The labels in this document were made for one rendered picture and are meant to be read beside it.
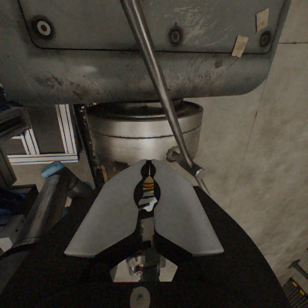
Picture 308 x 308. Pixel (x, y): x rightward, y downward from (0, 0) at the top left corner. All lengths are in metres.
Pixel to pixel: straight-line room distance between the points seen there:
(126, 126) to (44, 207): 0.29
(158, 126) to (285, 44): 2.21
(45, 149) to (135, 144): 1.28
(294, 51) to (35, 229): 2.59
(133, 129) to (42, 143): 1.27
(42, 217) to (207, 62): 0.45
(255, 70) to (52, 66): 0.32
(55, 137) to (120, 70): 1.25
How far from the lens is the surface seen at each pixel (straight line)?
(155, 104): 0.32
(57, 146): 1.48
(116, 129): 0.29
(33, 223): 0.43
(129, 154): 0.30
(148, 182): 0.49
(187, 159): 0.24
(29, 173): 1.96
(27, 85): 0.27
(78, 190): 0.64
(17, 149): 1.60
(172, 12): 0.26
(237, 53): 0.31
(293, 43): 2.48
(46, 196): 0.49
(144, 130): 0.28
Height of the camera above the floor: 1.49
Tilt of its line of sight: 59 degrees down
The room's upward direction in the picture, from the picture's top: 151 degrees clockwise
